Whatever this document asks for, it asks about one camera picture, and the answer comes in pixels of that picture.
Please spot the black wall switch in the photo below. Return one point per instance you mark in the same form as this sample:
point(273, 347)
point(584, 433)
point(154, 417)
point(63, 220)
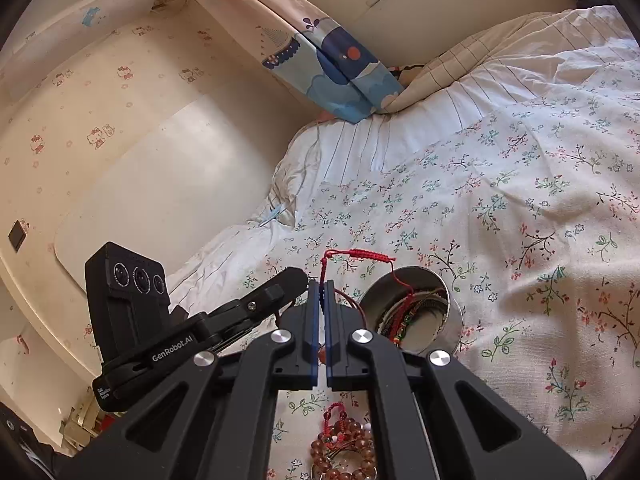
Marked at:
point(17, 236)

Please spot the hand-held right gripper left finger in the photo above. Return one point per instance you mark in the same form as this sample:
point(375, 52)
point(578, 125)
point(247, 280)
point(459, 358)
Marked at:
point(313, 320)

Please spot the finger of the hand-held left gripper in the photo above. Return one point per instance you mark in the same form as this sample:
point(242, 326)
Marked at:
point(270, 295)

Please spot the floral bedsheet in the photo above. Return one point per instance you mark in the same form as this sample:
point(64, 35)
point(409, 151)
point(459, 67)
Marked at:
point(500, 210)

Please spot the beige checked blanket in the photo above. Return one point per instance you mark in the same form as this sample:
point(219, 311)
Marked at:
point(475, 55)

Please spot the round metal tin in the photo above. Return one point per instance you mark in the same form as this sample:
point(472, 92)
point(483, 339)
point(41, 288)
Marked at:
point(430, 330)

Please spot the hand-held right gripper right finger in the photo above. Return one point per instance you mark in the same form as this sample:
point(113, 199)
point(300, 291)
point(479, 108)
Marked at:
point(327, 320)

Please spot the blue patterned pillow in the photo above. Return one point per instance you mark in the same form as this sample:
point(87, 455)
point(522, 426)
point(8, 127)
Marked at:
point(330, 60)

